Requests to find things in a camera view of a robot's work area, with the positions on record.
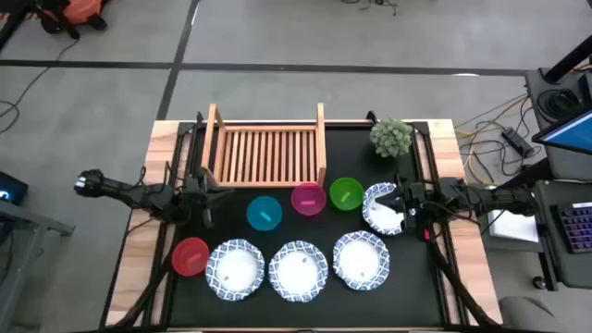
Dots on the orange shop vacuum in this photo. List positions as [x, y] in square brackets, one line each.
[81, 10]

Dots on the teal plastic bowl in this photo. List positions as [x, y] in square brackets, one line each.
[259, 208]

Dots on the black slanted pole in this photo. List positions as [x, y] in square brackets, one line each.
[569, 60]

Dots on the black aluminium rig frame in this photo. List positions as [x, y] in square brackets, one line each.
[422, 127]

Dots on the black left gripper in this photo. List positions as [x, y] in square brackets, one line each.
[199, 196]

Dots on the backlit black keyboard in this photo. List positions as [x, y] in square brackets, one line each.
[578, 229]

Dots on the grey metal cart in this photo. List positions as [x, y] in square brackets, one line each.
[18, 240]

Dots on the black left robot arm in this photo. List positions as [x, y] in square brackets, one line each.
[134, 194]

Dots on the small green potted plant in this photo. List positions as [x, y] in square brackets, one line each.
[390, 139]

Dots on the black power strip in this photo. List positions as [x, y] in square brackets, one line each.
[518, 142]

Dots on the dark grey desk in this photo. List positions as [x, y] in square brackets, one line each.
[573, 270]

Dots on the blue patterned paper bowl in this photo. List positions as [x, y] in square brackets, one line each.
[384, 224]
[298, 273]
[361, 261]
[236, 270]

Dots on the white paper sheet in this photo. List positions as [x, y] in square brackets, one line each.
[513, 226]

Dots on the wooden slatted shelf rack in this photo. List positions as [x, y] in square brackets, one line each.
[268, 157]

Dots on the black caster wheel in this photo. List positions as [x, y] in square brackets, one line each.
[538, 282]

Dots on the black box with blue light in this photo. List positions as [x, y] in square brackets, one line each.
[11, 189]

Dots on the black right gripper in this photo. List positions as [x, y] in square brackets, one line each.
[418, 201]

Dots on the pink plastic bowl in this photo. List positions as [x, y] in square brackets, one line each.
[300, 194]

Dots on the black table mat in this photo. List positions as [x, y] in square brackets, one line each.
[370, 305]

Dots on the black tripod stand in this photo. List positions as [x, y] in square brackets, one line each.
[11, 25]

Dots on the computer monitor with blue screen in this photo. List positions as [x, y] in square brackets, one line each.
[571, 134]

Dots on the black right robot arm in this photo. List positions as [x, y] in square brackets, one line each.
[499, 196]

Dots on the green plastic bowl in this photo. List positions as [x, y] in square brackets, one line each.
[340, 189]

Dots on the red plastic bowl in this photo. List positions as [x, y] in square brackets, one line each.
[185, 252]

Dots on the red clamp knob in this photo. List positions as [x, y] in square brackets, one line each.
[426, 234]

